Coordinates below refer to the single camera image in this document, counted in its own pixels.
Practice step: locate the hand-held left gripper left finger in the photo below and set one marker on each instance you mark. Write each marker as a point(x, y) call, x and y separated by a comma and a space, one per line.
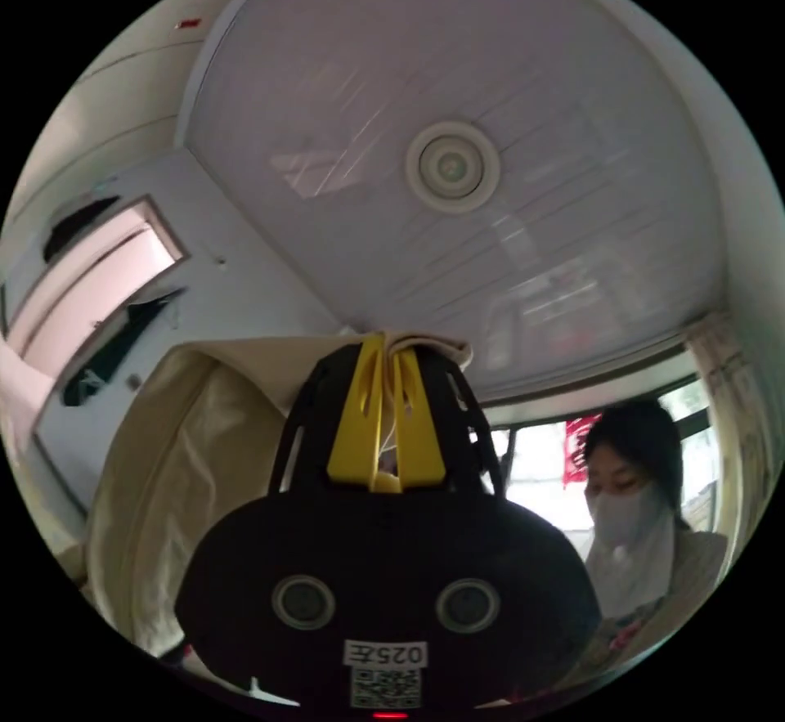
point(357, 421)

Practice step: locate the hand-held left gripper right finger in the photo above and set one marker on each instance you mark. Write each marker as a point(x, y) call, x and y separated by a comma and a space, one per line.
point(417, 427)

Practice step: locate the beige towel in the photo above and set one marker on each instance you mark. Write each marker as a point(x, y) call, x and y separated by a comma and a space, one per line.
point(184, 458)

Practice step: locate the window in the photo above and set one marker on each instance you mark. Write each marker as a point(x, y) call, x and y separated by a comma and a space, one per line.
point(546, 470)

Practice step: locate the person's body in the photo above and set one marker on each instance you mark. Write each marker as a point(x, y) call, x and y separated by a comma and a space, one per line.
point(638, 519)

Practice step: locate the round white ceiling lamp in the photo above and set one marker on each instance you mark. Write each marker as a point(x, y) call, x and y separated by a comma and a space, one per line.
point(452, 166)

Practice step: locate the white door with transom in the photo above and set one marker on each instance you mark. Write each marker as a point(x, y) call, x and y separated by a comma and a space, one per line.
point(104, 305)

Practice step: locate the beige curtain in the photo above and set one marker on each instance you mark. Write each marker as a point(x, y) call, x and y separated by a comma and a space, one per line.
point(727, 421)

